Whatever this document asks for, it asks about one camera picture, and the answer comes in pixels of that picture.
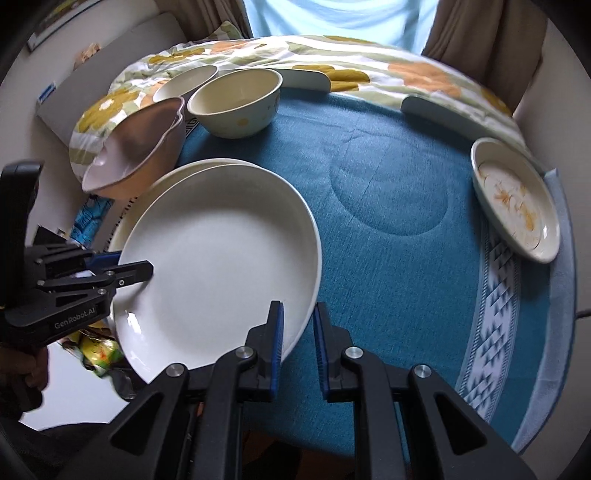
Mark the floral quilt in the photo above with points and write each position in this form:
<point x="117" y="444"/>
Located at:
<point x="369" y="55"/>

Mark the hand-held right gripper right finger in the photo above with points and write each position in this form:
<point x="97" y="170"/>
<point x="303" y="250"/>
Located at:
<point x="321" y="350"/>

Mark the pink wavy-rim bowl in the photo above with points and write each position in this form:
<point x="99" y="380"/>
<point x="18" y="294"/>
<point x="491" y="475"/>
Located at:
<point x="138" y="143"/>

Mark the yellow-green snack packet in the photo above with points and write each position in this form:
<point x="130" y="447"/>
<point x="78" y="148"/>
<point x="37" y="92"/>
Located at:
<point x="99" y="353"/>

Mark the clear plastic wrapper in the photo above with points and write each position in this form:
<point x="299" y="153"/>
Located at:
<point x="124" y="385"/>

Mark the beige curtain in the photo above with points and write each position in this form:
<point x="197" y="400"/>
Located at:
<point x="203" y="18"/>
<point x="485" y="41"/>

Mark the light blue sheer curtain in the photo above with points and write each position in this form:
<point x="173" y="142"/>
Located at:
<point x="341" y="18"/>

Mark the cream bowl with yellow dots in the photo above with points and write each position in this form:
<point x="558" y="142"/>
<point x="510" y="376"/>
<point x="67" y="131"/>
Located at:
<point x="244" y="115"/>

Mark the small blue box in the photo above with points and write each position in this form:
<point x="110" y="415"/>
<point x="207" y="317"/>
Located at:
<point x="46" y="93"/>

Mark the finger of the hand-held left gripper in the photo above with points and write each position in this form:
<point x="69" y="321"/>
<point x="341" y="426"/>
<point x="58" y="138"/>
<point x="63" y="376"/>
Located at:
<point x="134" y="272"/>
<point x="104" y="259"/>

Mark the plain cream bowl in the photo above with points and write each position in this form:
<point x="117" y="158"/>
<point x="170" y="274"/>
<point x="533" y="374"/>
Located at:
<point x="184" y="83"/>

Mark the cream plate with orange flowers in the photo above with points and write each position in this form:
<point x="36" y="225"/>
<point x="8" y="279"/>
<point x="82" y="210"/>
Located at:
<point x="512" y="198"/>

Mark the large white plate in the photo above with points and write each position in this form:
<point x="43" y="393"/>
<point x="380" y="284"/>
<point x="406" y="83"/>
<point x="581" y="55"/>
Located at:
<point x="207" y="258"/>
<point x="171" y="176"/>

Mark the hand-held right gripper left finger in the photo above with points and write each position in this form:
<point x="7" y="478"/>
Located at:
<point x="277" y="350"/>

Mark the blue woven blanket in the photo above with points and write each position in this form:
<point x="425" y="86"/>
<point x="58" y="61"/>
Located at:
<point x="392" y="194"/>

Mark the person's left hand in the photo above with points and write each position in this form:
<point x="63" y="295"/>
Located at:
<point x="34" y="369"/>

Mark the grey cushion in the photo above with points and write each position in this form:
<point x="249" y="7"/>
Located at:
<point x="74" y="101"/>

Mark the framed wall poster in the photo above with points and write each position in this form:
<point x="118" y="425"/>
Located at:
<point x="41" y="39"/>

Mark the small beige figurine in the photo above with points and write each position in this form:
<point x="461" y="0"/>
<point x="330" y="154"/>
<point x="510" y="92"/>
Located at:
<point x="91" y="50"/>

